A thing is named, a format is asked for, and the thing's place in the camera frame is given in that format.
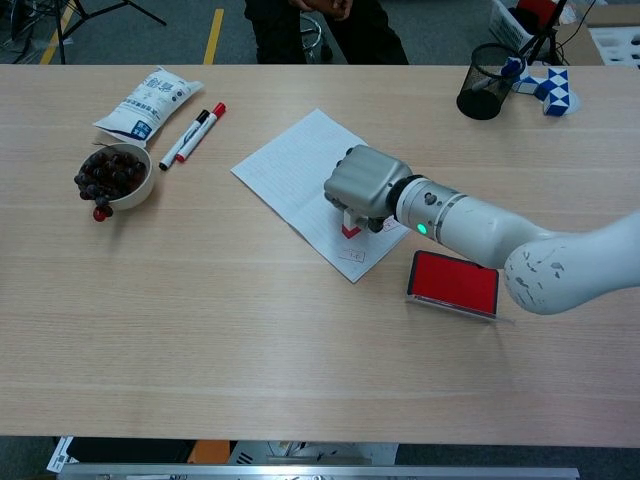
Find beige bowl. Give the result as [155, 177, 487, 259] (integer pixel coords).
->
[79, 142, 154, 211]

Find red ink pad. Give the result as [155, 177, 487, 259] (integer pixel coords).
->
[405, 249, 515, 324]

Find chrome stool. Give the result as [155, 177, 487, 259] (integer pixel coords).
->
[299, 12, 334, 64]

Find red and white stamp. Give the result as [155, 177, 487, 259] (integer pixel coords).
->
[340, 209, 366, 239]

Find red-capped whiteboard marker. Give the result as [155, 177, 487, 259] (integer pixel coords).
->
[174, 102, 228, 163]

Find red object in basket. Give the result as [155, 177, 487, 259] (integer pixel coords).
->
[514, 0, 559, 26]

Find brown cardboard box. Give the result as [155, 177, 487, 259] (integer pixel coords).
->
[554, 4, 640, 66]

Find black tripod stand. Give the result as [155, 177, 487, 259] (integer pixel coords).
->
[9, 0, 168, 65]

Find dark grape bunch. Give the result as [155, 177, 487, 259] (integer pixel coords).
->
[73, 149, 148, 222]

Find black-capped whiteboard marker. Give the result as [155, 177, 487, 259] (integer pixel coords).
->
[158, 109, 211, 172]

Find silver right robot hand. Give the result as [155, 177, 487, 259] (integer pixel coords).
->
[323, 144, 415, 235]

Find open lined notebook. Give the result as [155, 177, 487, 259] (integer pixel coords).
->
[230, 108, 412, 285]

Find black mesh pen holder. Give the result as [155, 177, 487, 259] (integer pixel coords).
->
[456, 42, 526, 121]

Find aluminium rail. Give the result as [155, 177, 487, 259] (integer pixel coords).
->
[57, 463, 581, 480]

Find white plastic basket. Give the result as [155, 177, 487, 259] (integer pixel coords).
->
[488, 0, 539, 50]

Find blue-capped marker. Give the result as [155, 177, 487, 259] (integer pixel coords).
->
[469, 56, 524, 94]

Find person in black clothes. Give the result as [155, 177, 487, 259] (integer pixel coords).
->
[243, 0, 410, 65]

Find white snack bag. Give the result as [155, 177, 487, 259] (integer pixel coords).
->
[93, 66, 206, 148]

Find white printed paper sheet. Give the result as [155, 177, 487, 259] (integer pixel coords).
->
[46, 436, 75, 474]

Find black light stand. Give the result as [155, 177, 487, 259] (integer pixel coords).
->
[519, 0, 571, 66]

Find orange object under table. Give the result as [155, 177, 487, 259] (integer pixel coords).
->
[188, 439, 232, 465]

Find blue white snake puzzle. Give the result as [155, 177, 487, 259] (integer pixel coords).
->
[512, 67, 582, 117]

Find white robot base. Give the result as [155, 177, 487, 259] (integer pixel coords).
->
[227, 439, 401, 466]

